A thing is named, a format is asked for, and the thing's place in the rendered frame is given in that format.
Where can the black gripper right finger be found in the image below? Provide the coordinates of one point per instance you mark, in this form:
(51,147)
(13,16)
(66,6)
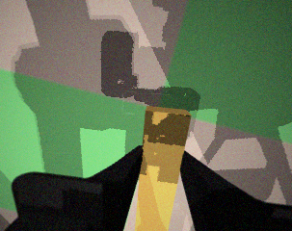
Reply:
(217,205)

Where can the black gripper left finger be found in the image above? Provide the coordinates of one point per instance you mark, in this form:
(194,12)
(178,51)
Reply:
(103,199)

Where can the yellow bar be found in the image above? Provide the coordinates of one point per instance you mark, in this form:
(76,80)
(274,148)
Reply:
(164,139)

